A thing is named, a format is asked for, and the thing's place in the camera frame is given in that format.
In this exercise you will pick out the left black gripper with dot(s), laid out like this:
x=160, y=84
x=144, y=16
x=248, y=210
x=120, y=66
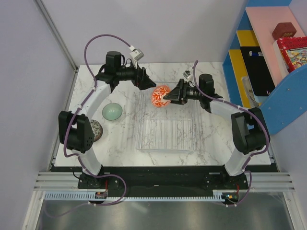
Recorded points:
x=142, y=80

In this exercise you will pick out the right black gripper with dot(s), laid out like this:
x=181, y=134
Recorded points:
x=178, y=95

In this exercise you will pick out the orange patterned bowl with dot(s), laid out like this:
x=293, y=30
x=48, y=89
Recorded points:
x=157, y=97

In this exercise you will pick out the green glass bowl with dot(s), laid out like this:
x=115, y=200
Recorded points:
x=112, y=111

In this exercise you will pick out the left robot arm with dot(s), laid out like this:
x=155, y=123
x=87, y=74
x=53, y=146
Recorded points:
x=75, y=131

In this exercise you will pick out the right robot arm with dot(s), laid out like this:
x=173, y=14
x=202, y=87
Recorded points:
x=249, y=131

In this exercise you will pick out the leaf patterned bowl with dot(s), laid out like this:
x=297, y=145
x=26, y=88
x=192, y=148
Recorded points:
x=97, y=129

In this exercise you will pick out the yellow black panel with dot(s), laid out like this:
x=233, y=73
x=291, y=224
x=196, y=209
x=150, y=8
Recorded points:
x=243, y=38

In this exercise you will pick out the blue shelf unit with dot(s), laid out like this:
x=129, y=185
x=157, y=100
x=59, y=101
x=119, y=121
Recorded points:
x=287, y=103

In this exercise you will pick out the pink board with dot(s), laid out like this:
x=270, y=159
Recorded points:
x=263, y=20

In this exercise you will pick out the dark red box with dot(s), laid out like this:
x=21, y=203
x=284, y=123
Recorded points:
x=283, y=30

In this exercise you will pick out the red game box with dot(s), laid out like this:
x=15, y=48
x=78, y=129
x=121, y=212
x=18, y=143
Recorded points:
x=293, y=51

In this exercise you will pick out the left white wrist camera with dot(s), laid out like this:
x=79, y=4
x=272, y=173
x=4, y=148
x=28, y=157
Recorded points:
x=135, y=55

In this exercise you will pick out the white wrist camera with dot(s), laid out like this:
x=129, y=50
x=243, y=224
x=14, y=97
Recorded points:
x=135, y=55
x=187, y=76

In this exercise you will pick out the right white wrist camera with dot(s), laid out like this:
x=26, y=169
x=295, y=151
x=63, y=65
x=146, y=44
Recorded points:
x=187, y=76

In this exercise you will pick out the clear wire dish rack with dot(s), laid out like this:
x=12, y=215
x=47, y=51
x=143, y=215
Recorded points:
x=166, y=127

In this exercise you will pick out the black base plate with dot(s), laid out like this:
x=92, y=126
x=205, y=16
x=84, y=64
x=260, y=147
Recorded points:
x=163, y=181

